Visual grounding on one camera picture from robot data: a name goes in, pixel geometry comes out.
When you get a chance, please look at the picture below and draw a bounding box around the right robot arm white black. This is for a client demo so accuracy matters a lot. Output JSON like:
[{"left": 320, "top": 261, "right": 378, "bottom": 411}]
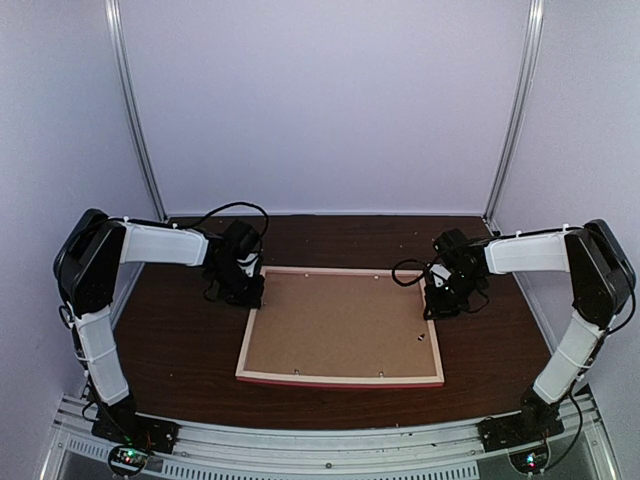
[{"left": 423, "top": 219, "right": 636, "bottom": 442}]

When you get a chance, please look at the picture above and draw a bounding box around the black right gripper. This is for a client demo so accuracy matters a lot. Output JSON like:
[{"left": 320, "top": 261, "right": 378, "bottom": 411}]
[{"left": 423, "top": 270, "right": 484, "bottom": 320}]

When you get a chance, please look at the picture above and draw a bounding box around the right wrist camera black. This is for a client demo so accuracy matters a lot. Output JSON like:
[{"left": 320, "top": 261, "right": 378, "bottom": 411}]
[{"left": 433, "top": 228, "right": 468, "bottom": 254}]

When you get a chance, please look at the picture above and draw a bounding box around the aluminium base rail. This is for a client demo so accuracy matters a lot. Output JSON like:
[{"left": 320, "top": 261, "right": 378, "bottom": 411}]
[{"left": 49, "top": 382, "right": 609, "bottom": 480}]

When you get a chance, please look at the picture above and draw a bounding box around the brown backing board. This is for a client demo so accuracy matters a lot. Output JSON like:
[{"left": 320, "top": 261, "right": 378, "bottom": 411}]
[{"left": 243, "top": 272, "right": 437, "bottom": 375}]

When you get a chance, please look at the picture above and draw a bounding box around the camera cable black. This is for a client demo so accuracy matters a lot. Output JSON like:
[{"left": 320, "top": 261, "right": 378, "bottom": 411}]
[
  {"left": 177, "top": 201, "right": 270, "bottom": 250},
  {"left": 390, "top": 258, "right": 430, "bottom": 288}
]

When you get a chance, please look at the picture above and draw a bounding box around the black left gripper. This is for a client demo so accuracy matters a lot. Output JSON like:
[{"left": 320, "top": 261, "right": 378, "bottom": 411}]
[{"left": 209, "top": 262, "right": 265, "bottom": 308}]

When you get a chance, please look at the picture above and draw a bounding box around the left camera cable black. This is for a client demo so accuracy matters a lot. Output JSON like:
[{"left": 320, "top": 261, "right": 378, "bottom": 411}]
[{"left": 177, "top": 201, "right": 270, "bottom": 250}]

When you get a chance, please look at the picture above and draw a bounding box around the left aluminium corner post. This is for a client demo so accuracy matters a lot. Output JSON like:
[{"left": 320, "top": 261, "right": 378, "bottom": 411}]
[{"left": 104, "top": 0, "right": 168, "bottom": 221}]

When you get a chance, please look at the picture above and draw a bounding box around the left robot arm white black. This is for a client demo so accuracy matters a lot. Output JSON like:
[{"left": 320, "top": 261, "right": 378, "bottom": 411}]
[{"left": 53, "top": 209, "right": 265, "bottom": 444}]

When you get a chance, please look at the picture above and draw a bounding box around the right controller board with leds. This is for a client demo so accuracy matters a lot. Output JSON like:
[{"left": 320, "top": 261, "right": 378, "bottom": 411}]
[{"left": 509, "top": 444, "right": 550, "bottom": 476}]

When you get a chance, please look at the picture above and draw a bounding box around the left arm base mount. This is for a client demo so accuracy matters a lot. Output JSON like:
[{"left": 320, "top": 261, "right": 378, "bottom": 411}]
[{"left": 91, "top": 398, "right": 179, "bottom": 454}]

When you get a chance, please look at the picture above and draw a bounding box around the aluminium corner post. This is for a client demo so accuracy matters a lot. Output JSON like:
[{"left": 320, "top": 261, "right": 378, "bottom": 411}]
[
  {"left": 483, "top": 0, "right": 545, "bottom": 226},
  {"left": 104, "top": 0, "right": 168, "bottom": 221}
]

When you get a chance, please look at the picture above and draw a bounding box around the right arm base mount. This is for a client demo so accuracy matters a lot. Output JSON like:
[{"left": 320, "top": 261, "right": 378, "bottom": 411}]
[{"left": 477, "top": 391, "right": 564, "bottom": 452}]

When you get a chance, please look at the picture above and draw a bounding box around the left controller board with leds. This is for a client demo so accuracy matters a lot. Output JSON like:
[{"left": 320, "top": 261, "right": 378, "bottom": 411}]
[{"left": 107, "top": 445, "right": 150, "bottom": 477}]

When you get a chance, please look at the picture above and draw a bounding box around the right aluminium corner post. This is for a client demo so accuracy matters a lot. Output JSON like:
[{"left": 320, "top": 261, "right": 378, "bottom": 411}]
[{"left": 483, "top": 0, "right": 545, "bottom": 226}]

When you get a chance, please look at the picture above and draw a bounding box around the right camera cable black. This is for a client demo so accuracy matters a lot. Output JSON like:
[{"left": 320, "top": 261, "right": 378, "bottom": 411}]
[{"left": 390, "top": 258, "right": 430, "bottom": 288}]

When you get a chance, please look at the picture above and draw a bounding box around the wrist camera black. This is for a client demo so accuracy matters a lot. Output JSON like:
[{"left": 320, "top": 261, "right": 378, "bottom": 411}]
[
  {"left": 221, "top": 220, "right": 262, "bottom": 259},
  {"left": 433, "top": 228, "right": 468, "bottom": 254}
]

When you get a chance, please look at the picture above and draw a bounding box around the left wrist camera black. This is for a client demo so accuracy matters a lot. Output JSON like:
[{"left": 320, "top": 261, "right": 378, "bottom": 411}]
[{"left": 221, "top": 220, "right": 262, "bottom": 259}]

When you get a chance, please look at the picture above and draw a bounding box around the controller board with leds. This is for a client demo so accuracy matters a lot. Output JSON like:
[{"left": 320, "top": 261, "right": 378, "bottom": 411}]
[
  {"left": 107, "top": 445, "right": 150, "bottom": 477},
  {"left": 509, "top": 444, "right": 550, "bottom": 476}
]

